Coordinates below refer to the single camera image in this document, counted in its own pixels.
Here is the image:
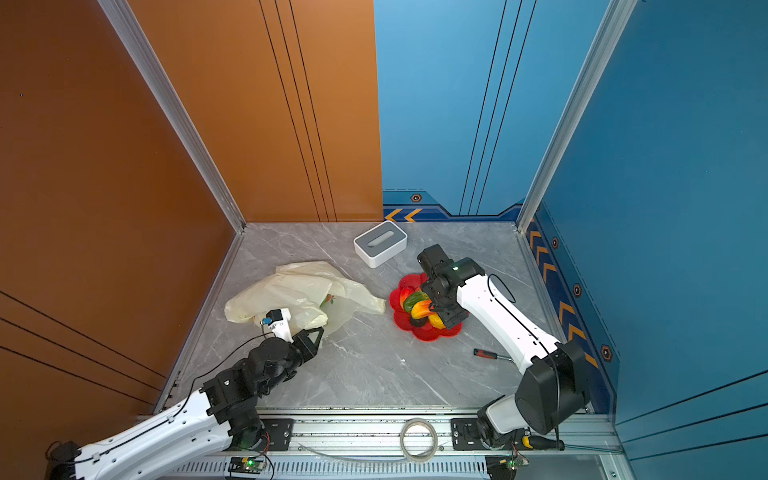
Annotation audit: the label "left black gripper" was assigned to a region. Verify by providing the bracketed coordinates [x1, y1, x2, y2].
[262, 325, 325, 399]

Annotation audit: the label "red yellow long mango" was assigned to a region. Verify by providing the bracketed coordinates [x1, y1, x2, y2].
[410, 300, 434, 321]

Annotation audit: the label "yellow bell pepper fruit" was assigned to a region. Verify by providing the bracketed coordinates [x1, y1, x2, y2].
[428, 314, 445, 330]

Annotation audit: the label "cream plastic bag orange prints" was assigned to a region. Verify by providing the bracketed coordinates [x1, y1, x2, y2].
[224, 261, 386, 334]

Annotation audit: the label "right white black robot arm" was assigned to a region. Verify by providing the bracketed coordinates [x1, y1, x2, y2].
[411, 245, 590, 451]

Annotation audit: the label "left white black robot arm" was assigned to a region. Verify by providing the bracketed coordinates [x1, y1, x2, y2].
[45, 327, 324, 479]

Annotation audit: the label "black avocado fruit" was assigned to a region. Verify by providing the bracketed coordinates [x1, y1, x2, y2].
[410, 317, 429, 329]

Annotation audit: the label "red flower-shaped plate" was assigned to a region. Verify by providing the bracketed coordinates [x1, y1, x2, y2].
[389, 273, 463, 343]

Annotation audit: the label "white grey tissue box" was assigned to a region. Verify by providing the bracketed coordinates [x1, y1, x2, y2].
[353, 220, 408, 268]

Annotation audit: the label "red black ratchet wrench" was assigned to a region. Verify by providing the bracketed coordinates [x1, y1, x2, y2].
[473, 348, 514, 363]

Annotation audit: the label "left green circuit board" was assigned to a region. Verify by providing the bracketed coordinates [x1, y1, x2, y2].
[227, 457, 269, 478]

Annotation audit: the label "green circuit board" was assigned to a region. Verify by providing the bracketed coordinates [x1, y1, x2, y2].
[227, 457, 269, 478]
[485, 455, 530, 480]

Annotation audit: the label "coiled clear tube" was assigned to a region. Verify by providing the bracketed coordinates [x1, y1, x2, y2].
[398, 418, 440, 463]

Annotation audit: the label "yellow black screwdriver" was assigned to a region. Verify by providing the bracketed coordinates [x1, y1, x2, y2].
[521, 435, 565, 451]

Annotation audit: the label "right green circuit board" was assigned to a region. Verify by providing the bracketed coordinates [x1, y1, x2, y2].
[485, 455, 530, 480]

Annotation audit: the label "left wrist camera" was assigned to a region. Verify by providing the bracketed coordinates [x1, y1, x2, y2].
[262, 308, 292, 343]

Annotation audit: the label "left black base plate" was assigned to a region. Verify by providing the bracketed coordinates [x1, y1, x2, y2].
[234, 418, 294, 453]

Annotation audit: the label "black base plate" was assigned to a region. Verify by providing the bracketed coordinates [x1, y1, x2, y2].
[234, 418, 294, 453]
[450, 417, 529, 451]

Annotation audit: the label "aluminium rail frame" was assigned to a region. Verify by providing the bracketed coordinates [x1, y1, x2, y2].
[157, 408, 634, 479]

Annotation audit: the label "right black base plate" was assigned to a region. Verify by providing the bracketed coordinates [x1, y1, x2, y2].
[450, 417, 529, 451]

